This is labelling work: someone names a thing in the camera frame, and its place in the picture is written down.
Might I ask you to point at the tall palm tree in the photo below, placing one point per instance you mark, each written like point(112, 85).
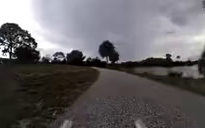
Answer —
point(107, 50)

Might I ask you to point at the row of dark trees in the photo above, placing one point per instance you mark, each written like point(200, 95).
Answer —
point(75, 57)

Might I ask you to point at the grey asphalt path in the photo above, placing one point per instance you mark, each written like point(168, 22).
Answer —
point(123, 100)

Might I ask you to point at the distant tree line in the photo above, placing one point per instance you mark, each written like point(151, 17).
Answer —
point(156, 61)

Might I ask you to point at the robot's own part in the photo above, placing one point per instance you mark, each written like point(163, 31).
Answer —
point(66, 124)
point(140, 124)

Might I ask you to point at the wide grass field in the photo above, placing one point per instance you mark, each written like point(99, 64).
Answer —
point(33, 86)

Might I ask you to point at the small dark bush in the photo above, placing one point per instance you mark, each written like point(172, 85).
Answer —
point(175, 74)

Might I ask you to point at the grass strip beside water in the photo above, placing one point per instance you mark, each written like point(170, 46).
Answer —
point(190, 85)

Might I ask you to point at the large broad tree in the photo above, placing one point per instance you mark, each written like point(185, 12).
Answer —
point(11, 36)

